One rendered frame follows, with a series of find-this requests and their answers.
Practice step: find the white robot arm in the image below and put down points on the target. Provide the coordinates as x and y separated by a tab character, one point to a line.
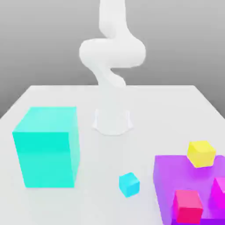
112	52

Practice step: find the small cyan cube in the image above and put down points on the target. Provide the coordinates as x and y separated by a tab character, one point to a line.
129	184

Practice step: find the small yellow cube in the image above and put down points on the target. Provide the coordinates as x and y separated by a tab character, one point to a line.
201	154

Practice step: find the small pink cube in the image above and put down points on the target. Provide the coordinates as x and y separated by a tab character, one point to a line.
188	207

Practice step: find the small magenta cube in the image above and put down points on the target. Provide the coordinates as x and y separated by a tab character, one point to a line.
218	193

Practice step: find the large turquoise box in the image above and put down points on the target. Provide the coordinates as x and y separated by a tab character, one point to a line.
45	158

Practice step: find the large purple box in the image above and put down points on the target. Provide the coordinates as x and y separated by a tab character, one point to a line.
175	175

